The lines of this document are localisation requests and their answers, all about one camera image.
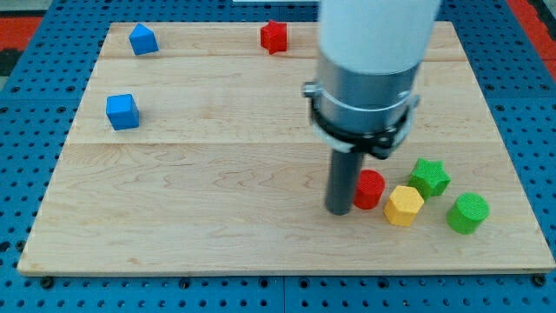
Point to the red star block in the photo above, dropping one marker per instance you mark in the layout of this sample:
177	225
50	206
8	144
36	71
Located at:
274	37

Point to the green cylinder block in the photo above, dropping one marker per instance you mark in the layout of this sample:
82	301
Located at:
468	212

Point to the blue pentagon block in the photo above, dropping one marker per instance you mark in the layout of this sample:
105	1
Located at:
143	40

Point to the yellow hexagon block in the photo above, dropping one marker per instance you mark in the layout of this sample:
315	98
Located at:
403	205

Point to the light wooden board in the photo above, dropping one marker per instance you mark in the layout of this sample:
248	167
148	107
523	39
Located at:
224	176

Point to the green star block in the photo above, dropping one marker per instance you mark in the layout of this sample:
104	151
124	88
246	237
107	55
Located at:
429	178

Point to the blue cube block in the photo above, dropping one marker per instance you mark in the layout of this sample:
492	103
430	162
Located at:
122	112

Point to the red cylinder block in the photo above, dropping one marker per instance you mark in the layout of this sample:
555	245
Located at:
369	189

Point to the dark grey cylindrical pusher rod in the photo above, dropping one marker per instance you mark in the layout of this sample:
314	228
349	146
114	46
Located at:
343	176

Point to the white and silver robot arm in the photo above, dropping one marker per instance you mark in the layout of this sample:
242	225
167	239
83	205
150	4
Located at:
369	53

